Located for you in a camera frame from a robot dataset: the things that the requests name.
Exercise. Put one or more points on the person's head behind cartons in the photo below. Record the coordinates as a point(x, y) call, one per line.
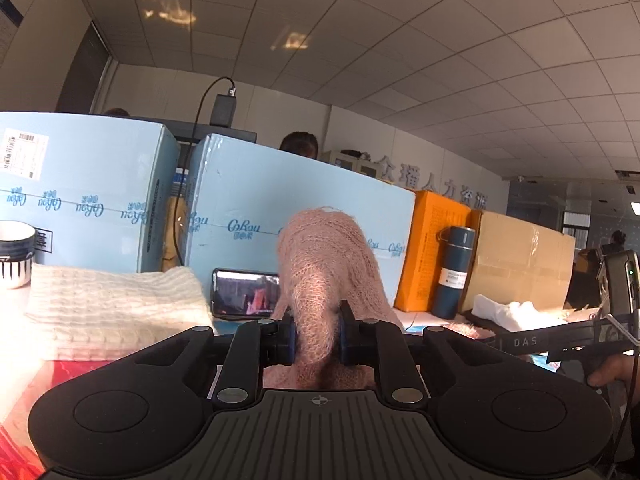
point(300, 143)

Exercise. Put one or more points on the pink knitted sweater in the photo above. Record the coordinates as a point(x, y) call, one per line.
point(324, 259)

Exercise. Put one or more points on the black and white mug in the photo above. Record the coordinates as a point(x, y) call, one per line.
point(17, 250)

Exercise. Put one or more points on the wall notice poster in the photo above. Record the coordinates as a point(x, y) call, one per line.
point(10, 20)

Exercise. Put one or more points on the orange cardboard box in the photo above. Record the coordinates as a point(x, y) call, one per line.
point(433, 216)

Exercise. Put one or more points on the person in far background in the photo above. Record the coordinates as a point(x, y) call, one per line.
point(615, 244)

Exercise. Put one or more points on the black power adapter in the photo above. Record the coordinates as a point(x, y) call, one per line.
point(223, 111)

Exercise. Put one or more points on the white folded cloth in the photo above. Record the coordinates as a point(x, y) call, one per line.
point(514, 316)

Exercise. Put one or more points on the person's right hand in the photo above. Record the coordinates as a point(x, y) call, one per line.
point(619, 367)

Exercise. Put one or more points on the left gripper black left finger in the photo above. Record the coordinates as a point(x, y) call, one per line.
point(142, 411)

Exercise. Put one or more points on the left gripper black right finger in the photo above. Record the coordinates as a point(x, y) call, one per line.
point(446, 406)

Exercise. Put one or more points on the dark blue vacuum bottle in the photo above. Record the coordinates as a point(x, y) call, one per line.
point(454, 271)

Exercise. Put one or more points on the brown cardboard box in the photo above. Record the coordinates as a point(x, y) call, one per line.
point(515, 260)

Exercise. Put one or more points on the black smartphone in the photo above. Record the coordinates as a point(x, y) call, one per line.
point(243, 295)

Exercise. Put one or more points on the cream knitted sweater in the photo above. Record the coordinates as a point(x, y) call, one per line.
point(88, 315)

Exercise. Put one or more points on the large light blue carton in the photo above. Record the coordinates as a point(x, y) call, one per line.
point(244, 200)

